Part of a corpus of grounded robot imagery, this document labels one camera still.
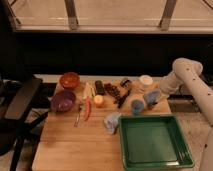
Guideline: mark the small dark can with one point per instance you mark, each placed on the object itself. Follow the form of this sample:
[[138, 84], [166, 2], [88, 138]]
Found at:
[[125, 82]]

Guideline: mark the crumpled light blue cloth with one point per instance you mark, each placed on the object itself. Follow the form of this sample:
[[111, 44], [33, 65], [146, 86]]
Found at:
[[111, 122]]

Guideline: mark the green plastic tray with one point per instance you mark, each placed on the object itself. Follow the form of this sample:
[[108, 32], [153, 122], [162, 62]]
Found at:
[[153, 143]]

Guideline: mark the dark green cucumber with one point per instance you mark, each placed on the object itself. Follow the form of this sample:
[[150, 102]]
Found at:
[[99, 87]]

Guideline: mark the purple bowl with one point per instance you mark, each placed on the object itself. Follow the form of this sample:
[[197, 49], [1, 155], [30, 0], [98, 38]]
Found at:
[[63, 101]]

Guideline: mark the metal fork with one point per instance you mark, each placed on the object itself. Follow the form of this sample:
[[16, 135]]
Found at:
[[78, 115]]

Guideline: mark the banana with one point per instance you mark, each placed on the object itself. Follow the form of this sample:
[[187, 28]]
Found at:
[[89, 91]]

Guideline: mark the blue sponge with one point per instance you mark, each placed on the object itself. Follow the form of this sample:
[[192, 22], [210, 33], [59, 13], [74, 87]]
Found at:
[[152, 96]]

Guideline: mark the yellow orange ball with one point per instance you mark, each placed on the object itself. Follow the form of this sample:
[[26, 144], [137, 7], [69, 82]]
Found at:
[[98, 100]]

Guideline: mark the orange bowl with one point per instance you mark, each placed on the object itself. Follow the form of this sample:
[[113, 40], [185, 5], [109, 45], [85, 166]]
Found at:
[[69, 80]]

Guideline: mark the black chair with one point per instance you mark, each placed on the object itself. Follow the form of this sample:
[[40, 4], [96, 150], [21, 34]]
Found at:
[[14, 129]]

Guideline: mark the dark red grapes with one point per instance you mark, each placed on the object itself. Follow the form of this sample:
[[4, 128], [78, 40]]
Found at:
[[113, 91]]

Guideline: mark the black spatula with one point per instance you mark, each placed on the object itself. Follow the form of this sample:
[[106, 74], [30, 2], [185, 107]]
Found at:
[[123, 98]]

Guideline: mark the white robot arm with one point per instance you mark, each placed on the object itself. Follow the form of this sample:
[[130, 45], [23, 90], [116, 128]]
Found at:
[[186, 71]]

